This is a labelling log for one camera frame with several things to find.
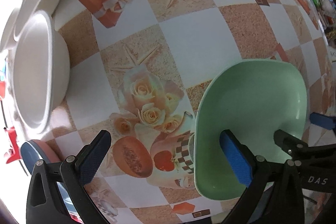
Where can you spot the red plastic stool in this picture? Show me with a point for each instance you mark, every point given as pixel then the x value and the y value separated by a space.
pixel 2 88
pixel 10 145

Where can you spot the pink and blue plate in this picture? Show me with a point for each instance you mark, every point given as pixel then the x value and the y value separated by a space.
pixel 42 153

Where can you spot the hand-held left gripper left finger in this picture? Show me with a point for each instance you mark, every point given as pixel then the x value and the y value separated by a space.
pixel 92 161

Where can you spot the checkered printed tablecloth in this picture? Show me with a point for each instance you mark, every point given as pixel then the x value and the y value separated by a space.
pixel 183 35

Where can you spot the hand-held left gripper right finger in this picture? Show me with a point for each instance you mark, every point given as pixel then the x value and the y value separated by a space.
pixel 236 158

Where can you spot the green plate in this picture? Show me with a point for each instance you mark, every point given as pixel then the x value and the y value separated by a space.
pixel 249 98

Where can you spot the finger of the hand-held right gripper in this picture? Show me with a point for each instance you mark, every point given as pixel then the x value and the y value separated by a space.
pixel 321 120
pixel 288 142

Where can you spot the white bowl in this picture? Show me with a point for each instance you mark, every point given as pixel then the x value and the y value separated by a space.
pixel 34 71

